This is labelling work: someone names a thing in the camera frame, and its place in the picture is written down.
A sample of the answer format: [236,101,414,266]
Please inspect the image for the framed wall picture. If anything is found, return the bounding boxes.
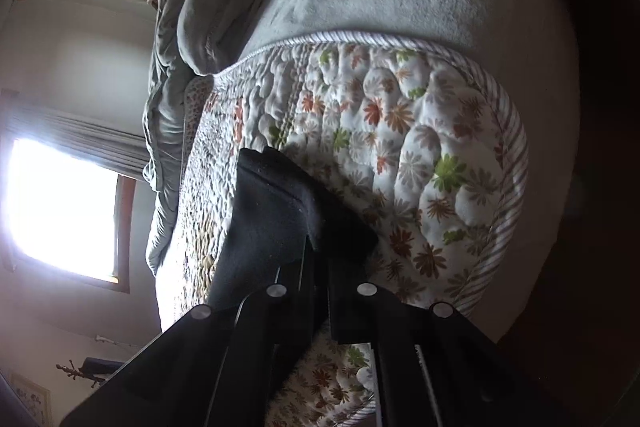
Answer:
[10,372,53,426]

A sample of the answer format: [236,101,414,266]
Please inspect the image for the dark grey curtain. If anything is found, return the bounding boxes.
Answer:
[0,104,151,180]

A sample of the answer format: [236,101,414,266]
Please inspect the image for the dark garment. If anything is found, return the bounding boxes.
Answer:
[82,357,127,379]

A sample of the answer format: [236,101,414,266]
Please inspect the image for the black pants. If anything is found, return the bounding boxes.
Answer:
[207,147,379,313]

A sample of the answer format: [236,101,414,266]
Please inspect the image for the floral quilt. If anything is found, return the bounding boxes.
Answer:
[160,32,530,427]

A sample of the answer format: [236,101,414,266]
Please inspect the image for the window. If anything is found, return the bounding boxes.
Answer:
[0,134,137,294]

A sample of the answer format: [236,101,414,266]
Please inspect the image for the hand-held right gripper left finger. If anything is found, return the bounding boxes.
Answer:
[60,249,329,427]

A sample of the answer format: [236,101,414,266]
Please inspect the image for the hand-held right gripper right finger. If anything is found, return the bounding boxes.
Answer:
[327,276,577,427]

